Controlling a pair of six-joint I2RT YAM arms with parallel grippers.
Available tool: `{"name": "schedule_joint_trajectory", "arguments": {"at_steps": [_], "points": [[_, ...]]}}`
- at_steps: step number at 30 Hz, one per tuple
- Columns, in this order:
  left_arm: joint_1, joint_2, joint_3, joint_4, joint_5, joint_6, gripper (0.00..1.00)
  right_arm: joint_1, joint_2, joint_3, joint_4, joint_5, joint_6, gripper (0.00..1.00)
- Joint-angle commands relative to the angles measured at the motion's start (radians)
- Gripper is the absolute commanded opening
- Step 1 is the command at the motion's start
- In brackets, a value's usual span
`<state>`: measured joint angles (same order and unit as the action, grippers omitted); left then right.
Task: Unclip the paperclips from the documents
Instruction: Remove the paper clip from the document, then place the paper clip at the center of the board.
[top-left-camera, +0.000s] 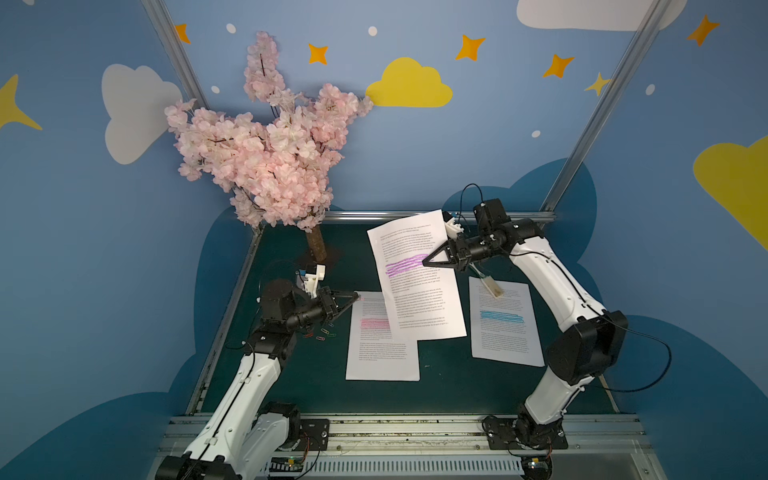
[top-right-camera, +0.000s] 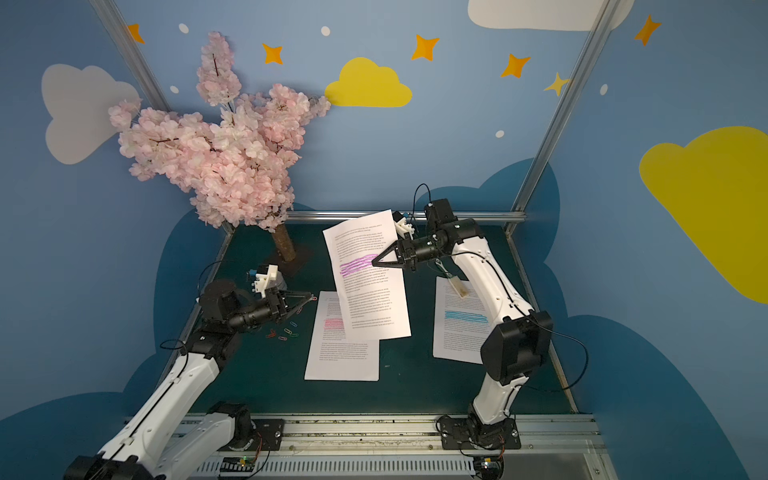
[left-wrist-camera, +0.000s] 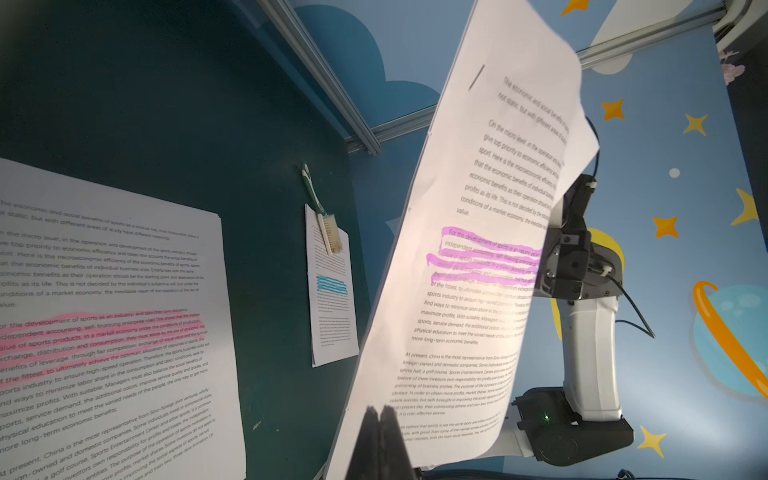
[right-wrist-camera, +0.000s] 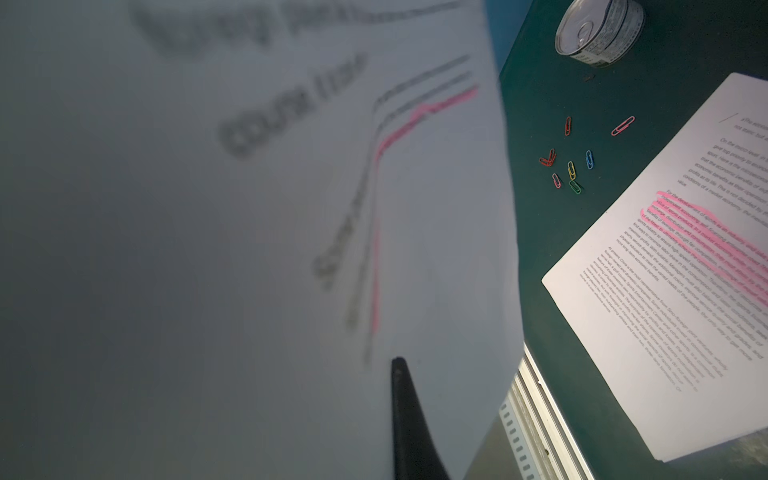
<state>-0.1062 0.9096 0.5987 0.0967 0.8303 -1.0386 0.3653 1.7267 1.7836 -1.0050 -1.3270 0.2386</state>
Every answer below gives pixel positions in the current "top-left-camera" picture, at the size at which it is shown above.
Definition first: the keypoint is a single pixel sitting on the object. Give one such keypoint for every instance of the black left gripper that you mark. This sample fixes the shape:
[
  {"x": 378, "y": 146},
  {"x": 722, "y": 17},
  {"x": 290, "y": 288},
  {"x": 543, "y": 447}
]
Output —
[{"x": 329, "y": 303}]

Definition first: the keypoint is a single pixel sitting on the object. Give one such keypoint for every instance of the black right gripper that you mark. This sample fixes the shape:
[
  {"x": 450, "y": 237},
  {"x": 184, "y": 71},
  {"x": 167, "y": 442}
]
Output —
[{"x": 462, "y": 252}]

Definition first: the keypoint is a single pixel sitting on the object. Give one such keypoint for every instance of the purple highlighted paper document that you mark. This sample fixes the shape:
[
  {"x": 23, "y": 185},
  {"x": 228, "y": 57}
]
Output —
[{"x": 422, "y": 303}]

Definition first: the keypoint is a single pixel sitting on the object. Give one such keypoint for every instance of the pink highlighted paper document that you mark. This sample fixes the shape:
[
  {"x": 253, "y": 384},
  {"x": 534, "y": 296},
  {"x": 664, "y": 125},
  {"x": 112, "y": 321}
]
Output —
[{"x": 374, "y": 353}]

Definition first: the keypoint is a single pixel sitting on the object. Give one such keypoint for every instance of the blue highlighted paper document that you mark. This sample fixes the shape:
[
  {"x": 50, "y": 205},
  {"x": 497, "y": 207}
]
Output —
[{"x": 504, "y": 329}]

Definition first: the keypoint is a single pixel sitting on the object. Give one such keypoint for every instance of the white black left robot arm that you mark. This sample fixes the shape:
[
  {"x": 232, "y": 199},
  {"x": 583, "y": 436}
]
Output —
[{"x": 242, "y": 435}]

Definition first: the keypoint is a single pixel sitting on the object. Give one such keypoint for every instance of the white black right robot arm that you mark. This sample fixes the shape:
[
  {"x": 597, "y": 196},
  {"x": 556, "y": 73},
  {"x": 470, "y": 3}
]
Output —
[{"x": 591, "y": 337}]

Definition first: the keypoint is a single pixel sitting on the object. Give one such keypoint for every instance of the pink cherry blossom tree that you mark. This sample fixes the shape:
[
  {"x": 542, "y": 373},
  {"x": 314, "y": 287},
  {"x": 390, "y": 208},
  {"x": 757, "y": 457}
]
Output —
[{"x": 276, "y": 172}]

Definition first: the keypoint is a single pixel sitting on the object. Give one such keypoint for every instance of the left green circuit board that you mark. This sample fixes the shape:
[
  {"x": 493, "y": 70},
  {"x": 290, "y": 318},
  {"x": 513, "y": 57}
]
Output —
[{"x": 290, "y": 467}]

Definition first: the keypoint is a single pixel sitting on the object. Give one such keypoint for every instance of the right circuit board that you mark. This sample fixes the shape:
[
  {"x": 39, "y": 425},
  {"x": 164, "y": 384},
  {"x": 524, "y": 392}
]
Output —
[{"x": 536, "y": 468}]

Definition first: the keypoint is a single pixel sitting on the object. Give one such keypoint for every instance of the small wooden handled brush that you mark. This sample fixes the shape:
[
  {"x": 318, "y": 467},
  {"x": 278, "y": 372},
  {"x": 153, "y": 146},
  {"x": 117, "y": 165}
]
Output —
[{"x": 488, "y": 282}]

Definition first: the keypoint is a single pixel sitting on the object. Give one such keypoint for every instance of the aluminium back frame bar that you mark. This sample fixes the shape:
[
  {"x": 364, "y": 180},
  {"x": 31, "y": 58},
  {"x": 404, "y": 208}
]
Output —
[{"x": 380, "y": 217}]

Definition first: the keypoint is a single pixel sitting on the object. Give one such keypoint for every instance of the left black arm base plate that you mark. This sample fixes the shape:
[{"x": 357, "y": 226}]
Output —
[{"x": 309, "y": 434}]

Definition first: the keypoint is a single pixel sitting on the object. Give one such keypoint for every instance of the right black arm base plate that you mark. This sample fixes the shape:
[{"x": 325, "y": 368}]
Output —
[{"x": 523, "y": 433}]

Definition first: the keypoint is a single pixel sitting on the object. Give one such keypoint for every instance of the aluminium front rail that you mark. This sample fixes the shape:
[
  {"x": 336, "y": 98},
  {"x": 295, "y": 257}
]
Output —
[{"x": 434, "y": 446}]

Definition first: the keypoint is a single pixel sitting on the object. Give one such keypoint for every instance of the aluminium left frame post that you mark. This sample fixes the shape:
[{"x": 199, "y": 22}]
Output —
[{"x": 163, "y": 24}]

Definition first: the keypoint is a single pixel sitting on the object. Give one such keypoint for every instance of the aluminium frame post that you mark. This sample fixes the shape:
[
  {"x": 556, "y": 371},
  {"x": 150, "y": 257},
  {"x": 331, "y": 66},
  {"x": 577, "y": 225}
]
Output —
[
  {"x": 640, "y": 43},
  {"x": 163, "y": 24}
]

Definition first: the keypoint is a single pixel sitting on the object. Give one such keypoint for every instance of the aluminium right frame post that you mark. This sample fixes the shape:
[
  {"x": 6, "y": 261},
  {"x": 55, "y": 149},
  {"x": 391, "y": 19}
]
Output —
[{"x": 640, "y": 43}]

